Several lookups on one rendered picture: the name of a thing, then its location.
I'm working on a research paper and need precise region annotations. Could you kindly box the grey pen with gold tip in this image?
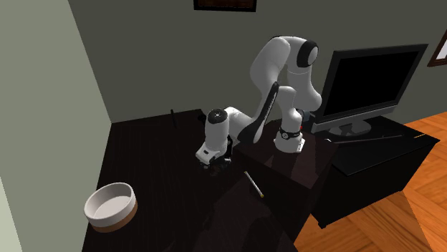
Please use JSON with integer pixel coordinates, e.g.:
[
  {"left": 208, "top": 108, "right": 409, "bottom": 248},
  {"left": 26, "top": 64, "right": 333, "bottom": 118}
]
[{"left": 244, "top": 170, "right": 265, "bottom": 198}]

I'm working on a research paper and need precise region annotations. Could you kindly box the dark wooden table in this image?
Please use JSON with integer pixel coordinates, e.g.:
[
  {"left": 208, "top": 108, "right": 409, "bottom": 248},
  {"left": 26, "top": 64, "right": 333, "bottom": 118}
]
[{"left": 80, "top": 108, "right": 299, "bottom": 252}]

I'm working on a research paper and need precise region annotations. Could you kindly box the dark robot stand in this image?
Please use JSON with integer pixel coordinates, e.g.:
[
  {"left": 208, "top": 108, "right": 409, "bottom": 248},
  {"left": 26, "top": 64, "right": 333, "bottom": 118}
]
[{"left": 232, "top": 120, "right": 340, "bottom": 243}]

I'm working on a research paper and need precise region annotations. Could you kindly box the white bowl with tan base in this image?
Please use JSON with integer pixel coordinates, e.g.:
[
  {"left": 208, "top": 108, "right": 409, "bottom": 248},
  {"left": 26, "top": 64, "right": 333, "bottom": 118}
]
[{"left": 83, "top": 182, "right": 138, "bottom": 234}]

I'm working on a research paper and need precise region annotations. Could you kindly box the black television cabinet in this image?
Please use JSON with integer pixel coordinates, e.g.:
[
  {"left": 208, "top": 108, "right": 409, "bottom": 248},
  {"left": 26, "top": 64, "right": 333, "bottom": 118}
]
[{"left": 310, "top": 115, "right": 441, "bottom": 230}]

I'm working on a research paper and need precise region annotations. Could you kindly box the black television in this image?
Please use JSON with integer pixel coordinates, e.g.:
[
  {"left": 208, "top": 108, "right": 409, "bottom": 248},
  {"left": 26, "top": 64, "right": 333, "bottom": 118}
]
[{"left": 310, "top": 43, "right": 429, "bottom": 137}]

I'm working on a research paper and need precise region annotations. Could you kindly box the dark framed wall picture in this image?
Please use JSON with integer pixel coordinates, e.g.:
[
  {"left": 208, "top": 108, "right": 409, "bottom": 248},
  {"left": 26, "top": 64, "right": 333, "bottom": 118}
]
[{"left": 193, "top": 0, "right": 258, "bottom": 13}]

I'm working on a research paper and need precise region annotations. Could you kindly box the brown framed wall picture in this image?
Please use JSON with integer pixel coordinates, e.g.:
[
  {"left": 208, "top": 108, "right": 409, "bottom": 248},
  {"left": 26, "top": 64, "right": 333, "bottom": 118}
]
[{"left": 427, "top": 29, "right": 447, "bottom": 67}]

